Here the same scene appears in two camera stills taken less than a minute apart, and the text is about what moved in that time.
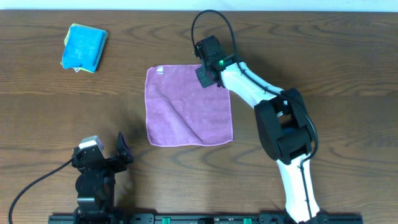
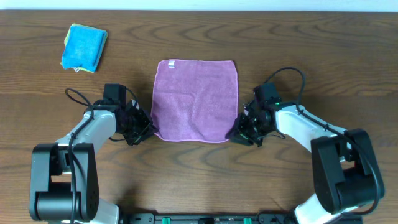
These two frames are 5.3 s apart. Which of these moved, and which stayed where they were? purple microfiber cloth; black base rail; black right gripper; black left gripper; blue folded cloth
Moved: purple microfiber cloth; black left gripper; black right gripper
Stayed: black base rail; blue folded cloth
